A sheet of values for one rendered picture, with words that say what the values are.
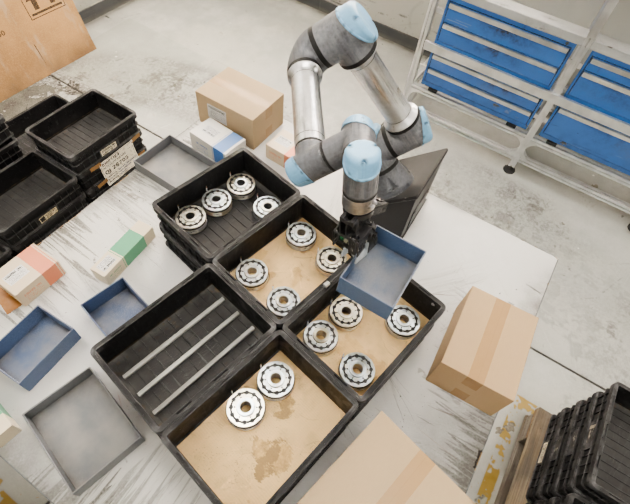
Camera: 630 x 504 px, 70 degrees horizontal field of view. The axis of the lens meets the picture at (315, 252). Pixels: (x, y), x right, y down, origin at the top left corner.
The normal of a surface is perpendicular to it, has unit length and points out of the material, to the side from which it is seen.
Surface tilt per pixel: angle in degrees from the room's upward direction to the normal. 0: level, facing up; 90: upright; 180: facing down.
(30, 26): 76
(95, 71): 0
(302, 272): 0
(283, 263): 0
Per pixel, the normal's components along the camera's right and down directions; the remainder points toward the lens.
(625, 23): -0.54, 0.67
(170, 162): 0.08, -0.56
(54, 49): 0.81, 0.30
